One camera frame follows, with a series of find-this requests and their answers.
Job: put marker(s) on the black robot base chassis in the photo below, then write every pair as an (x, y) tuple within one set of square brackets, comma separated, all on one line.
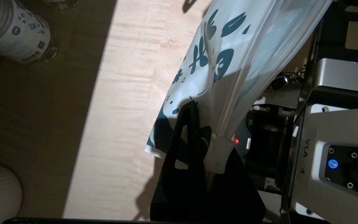
[(266, 146)]

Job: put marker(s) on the white blue horse-print bag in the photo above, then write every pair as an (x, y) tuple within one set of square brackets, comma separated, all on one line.
[(244, 37)]

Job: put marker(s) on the small clear water bottle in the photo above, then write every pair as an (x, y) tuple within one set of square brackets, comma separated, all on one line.
[(61, 3), (14, 31)]

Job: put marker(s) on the small black knob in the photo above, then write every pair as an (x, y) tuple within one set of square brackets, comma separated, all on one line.
[(281, 81)]

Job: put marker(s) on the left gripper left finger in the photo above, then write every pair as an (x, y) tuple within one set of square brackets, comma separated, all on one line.
[(179, 186)]

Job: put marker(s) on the black robot side frame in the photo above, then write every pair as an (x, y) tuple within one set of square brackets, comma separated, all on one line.
[(334, 34)]

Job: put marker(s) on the beige open shelf cabinet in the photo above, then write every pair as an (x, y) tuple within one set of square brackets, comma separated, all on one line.
[(26, 109)]

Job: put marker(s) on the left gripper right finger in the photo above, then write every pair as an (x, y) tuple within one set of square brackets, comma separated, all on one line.
[(238, 199)]

